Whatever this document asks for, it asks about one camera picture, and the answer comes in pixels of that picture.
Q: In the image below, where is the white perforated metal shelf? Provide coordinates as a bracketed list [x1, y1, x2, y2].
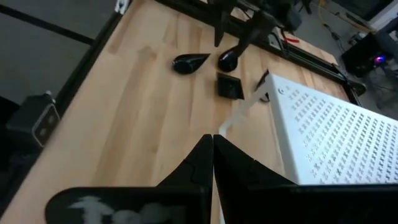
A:
[217, 73, 398, 224]

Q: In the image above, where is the silver corner bracket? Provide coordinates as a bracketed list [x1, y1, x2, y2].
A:
[114, 0, 131, 16]

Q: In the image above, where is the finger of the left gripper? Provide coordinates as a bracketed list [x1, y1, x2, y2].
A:
[231, 12, 270, 56]
[213, 0, 233, 48]

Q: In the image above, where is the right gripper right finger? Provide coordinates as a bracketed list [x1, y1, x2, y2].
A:
[213, 134, 296, 188]

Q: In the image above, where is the black box with purple light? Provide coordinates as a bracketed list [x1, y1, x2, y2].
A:
[341, 32, 390, 78]

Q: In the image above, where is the black small square plate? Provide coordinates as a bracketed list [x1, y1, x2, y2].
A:
[216, 72, 246, 101]

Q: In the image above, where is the silver metal mounting bracket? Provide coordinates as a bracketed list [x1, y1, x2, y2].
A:
[267, 30, 285, 52]

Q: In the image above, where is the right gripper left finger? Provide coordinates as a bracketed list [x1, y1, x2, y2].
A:
[157, 134, 214, 188]

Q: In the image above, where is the black table-level camera box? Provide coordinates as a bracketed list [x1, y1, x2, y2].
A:
[5, 90, 62, 149]

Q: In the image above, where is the black teardrop mini plate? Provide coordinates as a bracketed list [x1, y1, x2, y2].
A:
[172, 52, 211, 75]
[217, 46, 241, 73]

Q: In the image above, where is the red-handled tool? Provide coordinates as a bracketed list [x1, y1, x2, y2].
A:
[280, 28, 301, 44]

